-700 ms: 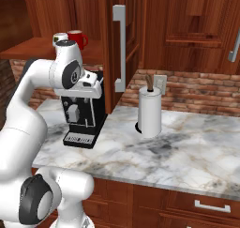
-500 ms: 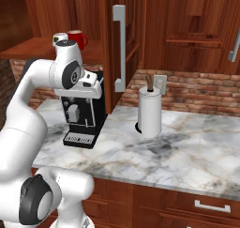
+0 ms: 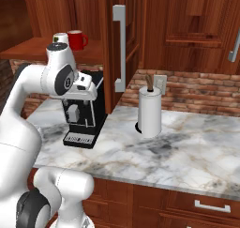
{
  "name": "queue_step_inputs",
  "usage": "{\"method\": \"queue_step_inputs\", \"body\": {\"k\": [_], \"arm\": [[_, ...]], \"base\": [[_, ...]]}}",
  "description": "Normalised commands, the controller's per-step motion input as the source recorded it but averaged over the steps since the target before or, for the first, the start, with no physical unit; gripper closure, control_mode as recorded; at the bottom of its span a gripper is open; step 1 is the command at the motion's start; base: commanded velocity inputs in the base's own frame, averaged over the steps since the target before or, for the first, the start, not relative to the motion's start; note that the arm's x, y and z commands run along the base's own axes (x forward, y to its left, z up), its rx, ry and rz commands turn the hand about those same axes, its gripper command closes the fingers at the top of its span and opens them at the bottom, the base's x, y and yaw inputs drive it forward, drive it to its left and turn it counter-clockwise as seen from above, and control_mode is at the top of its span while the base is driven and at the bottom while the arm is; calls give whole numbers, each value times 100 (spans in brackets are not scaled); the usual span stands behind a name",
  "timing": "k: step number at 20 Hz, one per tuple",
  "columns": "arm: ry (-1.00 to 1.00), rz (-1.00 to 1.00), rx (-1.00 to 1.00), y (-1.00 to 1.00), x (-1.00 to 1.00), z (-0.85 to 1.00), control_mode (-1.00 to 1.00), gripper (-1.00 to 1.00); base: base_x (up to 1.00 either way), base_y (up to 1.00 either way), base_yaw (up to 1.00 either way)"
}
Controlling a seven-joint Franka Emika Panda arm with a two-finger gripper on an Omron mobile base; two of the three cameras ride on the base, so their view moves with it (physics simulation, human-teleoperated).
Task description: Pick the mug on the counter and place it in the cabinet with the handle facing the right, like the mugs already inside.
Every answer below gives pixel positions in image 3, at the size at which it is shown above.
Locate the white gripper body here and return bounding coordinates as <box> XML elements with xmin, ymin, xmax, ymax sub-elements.
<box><xmin>61</xmin><ymin>80</ymin><xmax>98</xmax><ymax>102</ymax></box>

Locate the red mug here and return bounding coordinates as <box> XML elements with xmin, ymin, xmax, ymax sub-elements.
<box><xmin>67</xmin><ymin>29</ymin><xmax>89</xmax><ymax>52</ymax></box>

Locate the white mug with green mark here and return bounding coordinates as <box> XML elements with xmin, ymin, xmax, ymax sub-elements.
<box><xmin>52</xmin><ymin>32</ymin><xmax>70</xmax><ymax>47</ymax></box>

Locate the wooden base cabinet door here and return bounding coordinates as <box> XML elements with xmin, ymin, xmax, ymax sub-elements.
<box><xmin>132</xmin><ymin>184</ymin><xmax>168</xmax><ymax>228</ymax></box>
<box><xmin>82</xmin><ymin>176</ymin><xmax>135</xmax><ymax>228</ymax></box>

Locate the black coffee machine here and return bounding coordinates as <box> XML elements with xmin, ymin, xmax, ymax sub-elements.
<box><xmin>62</xmin><ymin>69</ymin><xmax>109</xmax><ymax>150</ymax></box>

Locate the black paper towel holder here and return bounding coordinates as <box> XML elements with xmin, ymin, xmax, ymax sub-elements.
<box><xmin>134</xmin><ymin>73</ymin><xmax>156</xmax><ymax>135</ymax></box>

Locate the white paper towel roll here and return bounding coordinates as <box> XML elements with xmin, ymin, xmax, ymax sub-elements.
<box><xmin>137</xmin><ymin>85</ymin><xmax>163</xmax><ymax>139</ymax></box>

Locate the wooden drawer front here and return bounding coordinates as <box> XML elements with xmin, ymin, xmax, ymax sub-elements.
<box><xmin>165</xmin><ymin>190</ymin><xmax>240</xmax><ymax>228</ymax></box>

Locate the grey cabinet door handle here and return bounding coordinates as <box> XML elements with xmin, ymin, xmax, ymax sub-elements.
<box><xmin>227</xmin><ymin>27</ymin><xmax>240</xmax><ymax>64</ymax></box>
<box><xmin>112</xmin><ymin>4</ymin><xmax>127</xmax><ymax>93</ymax></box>

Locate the white wall outlet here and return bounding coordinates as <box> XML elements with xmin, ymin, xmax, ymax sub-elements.
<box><xmin>153</xmin><ymin>74</ymin><xmax>169</xmax><ymax>96</ymax></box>

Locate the open wooden wall cabinet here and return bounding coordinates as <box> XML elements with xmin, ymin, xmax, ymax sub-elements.
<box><xmin>0</xmin><ymin>0</ymin><xmax>107</xmax><ymax>66</ymax></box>

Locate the grey drawer handle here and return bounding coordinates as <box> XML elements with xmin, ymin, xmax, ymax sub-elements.
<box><xmin>193</xmin><ymin>199</ymin><xmax>232</xmax><ymax>214</ymax></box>

